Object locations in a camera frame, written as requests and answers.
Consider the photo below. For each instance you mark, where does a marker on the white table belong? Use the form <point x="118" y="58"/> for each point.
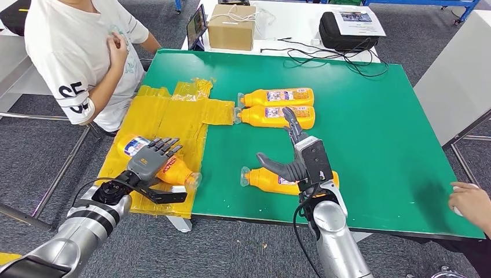
<point x="291" y="23"/>

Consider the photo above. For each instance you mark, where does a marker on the grey metal table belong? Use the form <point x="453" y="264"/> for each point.
<point x="11" y="57"/>

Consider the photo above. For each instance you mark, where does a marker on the small white adapter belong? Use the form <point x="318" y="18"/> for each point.
<point x="315" y="41"/>

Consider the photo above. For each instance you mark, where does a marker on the person's left forearm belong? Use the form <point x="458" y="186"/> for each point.
<point x="151" y="43"/>

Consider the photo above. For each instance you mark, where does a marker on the yellow taped cardboard mat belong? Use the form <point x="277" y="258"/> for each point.
<point x="168" y="122"/>

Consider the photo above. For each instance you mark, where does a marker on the pale grey table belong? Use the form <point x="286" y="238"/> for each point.
<point x="454" y="80"/>

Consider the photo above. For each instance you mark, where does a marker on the orange plastic detergent bottle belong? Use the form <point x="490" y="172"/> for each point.
<point x="257" y="117"/>
<point x="172" y="173"/>
<point x="261" y="98"/>
<point x="264" y="180"/>

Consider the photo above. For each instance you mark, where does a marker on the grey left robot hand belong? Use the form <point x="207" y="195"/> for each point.
<point x="147" y="165"/>

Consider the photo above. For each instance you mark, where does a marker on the chrome metal frame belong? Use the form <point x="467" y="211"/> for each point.
<point x="441" y="274"/>

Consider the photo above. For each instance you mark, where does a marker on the blue metal frame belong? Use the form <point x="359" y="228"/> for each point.
<point x="422" y="2"/>

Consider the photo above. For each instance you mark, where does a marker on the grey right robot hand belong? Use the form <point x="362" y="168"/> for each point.
<point x="289" y="170"/>

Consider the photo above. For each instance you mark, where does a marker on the black zip case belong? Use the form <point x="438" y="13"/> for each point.
<point x="333" y="38"/>

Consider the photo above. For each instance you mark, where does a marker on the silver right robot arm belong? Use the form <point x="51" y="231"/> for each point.
<point x="333" y="238"/>

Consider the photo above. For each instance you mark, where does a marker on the yellow floor tape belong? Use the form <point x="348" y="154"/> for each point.
<point x="7" y="258"/>

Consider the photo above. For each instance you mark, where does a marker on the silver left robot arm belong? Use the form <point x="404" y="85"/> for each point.
<point x="76" y="230"/>

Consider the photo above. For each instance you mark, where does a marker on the person's hand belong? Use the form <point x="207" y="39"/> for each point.
<point x="473" y="203"/>

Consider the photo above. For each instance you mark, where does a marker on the person's right hand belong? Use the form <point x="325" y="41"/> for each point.
<point x="118" y="52"/>

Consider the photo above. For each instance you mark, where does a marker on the brown cardboard box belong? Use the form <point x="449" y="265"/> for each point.
<point x="232" y="30"/>

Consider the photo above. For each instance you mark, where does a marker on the blue metal post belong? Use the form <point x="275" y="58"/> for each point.
<point x="178" y="4"/>

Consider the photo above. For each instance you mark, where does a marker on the small white round device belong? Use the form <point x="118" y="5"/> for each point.
<point x="458" y="211"/>

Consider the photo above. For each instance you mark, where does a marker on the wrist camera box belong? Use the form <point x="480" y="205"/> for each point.
<point x="165" y="197"/>
<point x="314" y="161"/>

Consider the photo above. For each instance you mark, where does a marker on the white printed paper sheet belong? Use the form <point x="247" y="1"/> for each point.
<point x="360" y="25"/>

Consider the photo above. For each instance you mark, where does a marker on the black stool seat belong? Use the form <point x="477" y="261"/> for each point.
<point x="103" y="130"/>

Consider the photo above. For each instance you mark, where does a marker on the black bag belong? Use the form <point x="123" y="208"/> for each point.
<point x="13" y="19"/>

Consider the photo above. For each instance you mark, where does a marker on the black tablet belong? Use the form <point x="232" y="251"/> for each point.
<point x="196" y="26"/>

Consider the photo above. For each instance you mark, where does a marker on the white table foot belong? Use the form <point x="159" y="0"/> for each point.
<point x="180" y="224"/>
<point x="362" y="237"/>

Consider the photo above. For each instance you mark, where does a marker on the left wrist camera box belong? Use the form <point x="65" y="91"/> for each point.
<point x="165" y="197"/>

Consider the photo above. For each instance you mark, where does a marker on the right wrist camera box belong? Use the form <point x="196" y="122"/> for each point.
<point x="314" y="161"/>

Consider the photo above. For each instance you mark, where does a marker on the person's right forearm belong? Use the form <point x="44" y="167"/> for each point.
<point x="105" y="94"/>

